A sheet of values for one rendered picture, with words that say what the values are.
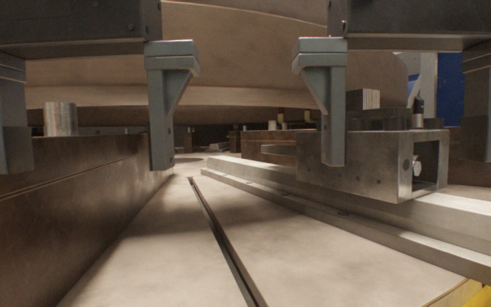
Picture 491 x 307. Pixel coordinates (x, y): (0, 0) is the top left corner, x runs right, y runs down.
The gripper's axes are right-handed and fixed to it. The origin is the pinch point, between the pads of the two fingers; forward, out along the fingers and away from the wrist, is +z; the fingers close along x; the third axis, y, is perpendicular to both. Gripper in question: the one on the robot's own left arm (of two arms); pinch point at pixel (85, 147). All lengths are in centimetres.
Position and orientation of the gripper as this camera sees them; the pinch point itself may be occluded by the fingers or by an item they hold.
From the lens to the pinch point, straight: 25.1
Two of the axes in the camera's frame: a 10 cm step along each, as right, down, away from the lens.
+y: -0.1, -0.9, 10.0
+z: 0.2, 10.0, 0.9
